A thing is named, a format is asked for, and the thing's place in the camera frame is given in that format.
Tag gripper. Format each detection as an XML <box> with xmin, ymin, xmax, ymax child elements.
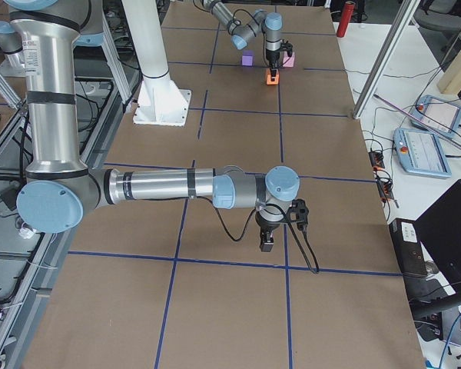
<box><xmin>265</xmin><ymin>49</ymin><xmax>278</xmax><ymax>77</ymax></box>
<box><xmin>255</xmin><ymin>212</ymin><xmax>287</xmax><ymax>252</ymax></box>

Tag orange foam block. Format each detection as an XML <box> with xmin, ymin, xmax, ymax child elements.
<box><xmin>266</xmin><ymin>69</ymin><xmax>280</xmax><ymax>85</ymax></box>

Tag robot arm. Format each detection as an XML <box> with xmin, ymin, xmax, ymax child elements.
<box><xmin>201</xmin><ymin>1</ymin><xmax>293</xmax><ymax>85</ymax></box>
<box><xmin>4</xmin><ymin>1</ymin><xmax>301</xmax><ymax>251</ymax></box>

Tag pink foam block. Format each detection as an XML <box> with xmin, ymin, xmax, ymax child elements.
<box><xmin>282</xmin><ymin>52</ymin><xmax>295</xmax><ymax>68</ymax></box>

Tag purple foam block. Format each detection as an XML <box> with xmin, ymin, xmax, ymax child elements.
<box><xmin>241</xmin><ymin>50</ymin><xmax>254</xmax><ymax>67</ymax></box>

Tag red cylinder tube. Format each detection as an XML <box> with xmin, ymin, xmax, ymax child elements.
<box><xmin>337</xmin><ymin>1</ymin><xmax>356</xmax><ymax>38</ymax></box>

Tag brown paper table cover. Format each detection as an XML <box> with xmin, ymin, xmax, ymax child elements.
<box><xmin>22</xmin><ymin>1</ymin><xmax>424</xmax><ymax>368</ymax></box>

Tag orange black usb hub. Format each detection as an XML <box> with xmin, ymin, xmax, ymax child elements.
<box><xmin>368</xmin><ymin>150</ymin><xmax>385</xmax><ymax>170</ymax></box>

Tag black computer box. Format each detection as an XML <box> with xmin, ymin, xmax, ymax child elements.
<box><xmin>389</xmin><ymin>218</ymin><xmax>427</xmax><ymax>278</ymax></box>

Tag near teach pendant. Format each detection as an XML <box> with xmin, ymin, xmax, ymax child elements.
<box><xmin>393</xmin><ymin>128</ymin><xmax>452</xmax><ymax>179</ymax></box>

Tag teach pendant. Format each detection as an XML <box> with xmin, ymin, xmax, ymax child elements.
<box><xmin>410</xmin><ymin>95</ymin><xmax>461</xmax><ymax>138</ymax></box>
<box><xmin>393</xmin><ymin>128</ymin><xmax>452</xmax><ymax>179</ymax></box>

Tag far teach pendant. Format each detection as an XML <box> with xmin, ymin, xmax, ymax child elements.
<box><xmin>410</xmin><ymin>95</ymin><xmax>461</xmax><ymax>138</ymax></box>

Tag black monitor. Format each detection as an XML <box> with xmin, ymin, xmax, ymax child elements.
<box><xmin>412</xmin><ymin>178</ymin><xmax>461</xmax><ymax>321</ymax></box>

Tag camera cable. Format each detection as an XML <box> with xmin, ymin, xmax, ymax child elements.
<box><xmin>231</xmin><ymin>8</ymin><xmax>277</xmax><ymax>43</ymax></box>
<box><xmin>194</xmin><ymin>195</ymin><xmax>320</xmax><ymax>274</ymax></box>

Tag white pole base plate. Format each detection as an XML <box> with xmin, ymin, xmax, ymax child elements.
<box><xmin>133</xmin><ymin>75</ymin><xmax>192</xmax><ymax>126</ymax></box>

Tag white camera pole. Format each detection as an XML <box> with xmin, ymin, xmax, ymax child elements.
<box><xmin>122</xmin><ymin>0</ymin><xmax>170</xmax><ymax>80</ymax></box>

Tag aluminium frame post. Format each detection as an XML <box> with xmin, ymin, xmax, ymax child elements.
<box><xmin>353</xmin><ymin>0</ymin><xmax>420</xmax><ymax>119</ymax></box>

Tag aluminium frame rail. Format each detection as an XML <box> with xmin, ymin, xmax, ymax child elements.
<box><xmin>0</xmin><ymin>231</ymin><xmax>75</xmax><ymax>368</ymax></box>

